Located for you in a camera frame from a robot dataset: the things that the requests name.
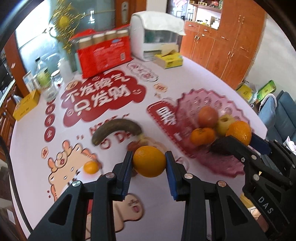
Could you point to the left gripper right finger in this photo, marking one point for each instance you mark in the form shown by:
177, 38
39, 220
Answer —
230, 219

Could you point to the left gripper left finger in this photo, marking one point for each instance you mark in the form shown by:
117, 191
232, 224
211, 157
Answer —
66, 219

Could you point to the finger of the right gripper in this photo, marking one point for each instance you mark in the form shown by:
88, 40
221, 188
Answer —
233, 148
275, 153

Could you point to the large orange front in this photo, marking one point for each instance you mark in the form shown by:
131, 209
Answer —
241, 131

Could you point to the yellow pear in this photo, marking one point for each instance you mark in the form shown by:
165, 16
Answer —
223, 124

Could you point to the red apple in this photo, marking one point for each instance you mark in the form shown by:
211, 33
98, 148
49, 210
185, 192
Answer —
207, 117

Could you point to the small yellow orange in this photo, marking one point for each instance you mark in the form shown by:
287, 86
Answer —
91, 167

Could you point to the red date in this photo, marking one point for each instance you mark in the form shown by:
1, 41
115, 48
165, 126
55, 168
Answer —
134, 173
133, 146

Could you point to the overripe brown banana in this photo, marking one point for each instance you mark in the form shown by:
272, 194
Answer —
116, 125

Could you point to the dark avocado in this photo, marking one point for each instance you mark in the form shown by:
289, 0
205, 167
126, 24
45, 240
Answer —
219, 147

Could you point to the pink plastic fruit tray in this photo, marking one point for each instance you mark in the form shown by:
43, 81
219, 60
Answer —
186, 113

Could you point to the blue sofa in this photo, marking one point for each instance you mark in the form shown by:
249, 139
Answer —
278, 115

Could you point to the cardboard box on floor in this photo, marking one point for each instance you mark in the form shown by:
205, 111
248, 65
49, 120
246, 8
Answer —
248, 91

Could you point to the wooden cabinet right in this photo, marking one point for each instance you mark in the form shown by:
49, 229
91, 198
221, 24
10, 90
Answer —
228, 51

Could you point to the yellow tissue box right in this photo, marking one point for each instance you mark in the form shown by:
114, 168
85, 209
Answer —
171, 60

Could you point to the kitchen counter cabinet left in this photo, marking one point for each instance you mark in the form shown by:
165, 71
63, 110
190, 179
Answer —
8, 103

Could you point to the yellow box left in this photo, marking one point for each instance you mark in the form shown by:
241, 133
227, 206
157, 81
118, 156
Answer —
26, 105

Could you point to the clear drinking glass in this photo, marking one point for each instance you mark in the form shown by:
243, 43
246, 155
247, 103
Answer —
50, 91

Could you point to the white dispenser appliance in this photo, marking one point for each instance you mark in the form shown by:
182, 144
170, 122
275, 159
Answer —
145, 44

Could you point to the small glass jar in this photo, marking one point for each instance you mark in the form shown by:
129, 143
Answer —
57, 78

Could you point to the white cloth cover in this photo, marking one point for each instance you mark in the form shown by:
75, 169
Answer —
158, 21

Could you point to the clear plastic bottle green label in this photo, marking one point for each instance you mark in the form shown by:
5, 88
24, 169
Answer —
43, 75

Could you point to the white squeeze bottle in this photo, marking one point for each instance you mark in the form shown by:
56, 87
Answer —
65, 70

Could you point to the red paper cup package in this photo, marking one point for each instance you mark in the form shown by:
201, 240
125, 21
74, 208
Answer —
101, 51

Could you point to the gold door ornament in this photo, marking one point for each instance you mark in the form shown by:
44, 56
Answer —
71, 17

